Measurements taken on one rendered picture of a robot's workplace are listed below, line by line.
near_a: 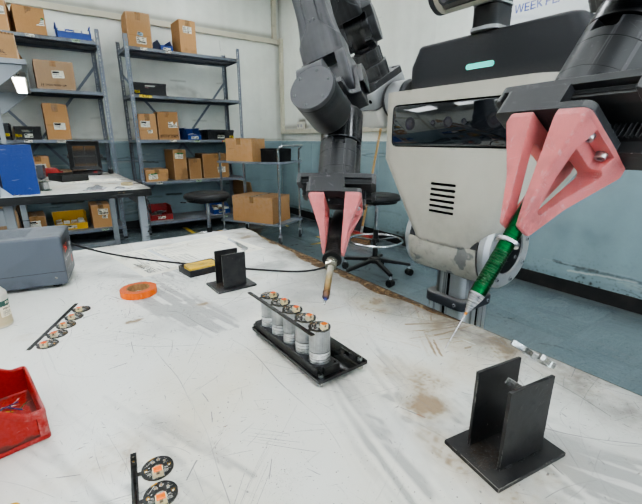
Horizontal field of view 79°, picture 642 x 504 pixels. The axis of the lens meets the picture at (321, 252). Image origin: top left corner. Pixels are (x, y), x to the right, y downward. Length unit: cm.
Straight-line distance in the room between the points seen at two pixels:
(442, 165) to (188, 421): 63
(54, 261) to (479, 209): 78
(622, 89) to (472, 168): 49
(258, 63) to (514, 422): 549
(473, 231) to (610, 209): 225
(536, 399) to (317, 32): 51
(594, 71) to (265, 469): 38
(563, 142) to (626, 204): 268
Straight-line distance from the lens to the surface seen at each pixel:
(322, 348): 44
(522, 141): 31
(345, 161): 52
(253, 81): 560
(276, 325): 51
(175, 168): 475
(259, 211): 399
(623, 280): 304
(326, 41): 61
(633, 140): 33
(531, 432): 39
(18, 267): 86
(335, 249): 49
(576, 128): 29
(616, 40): 34
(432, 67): 96
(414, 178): 86
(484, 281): 29
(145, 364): 53
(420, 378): 48
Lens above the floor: 101
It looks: 16 degrees down
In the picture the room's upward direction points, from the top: straight up
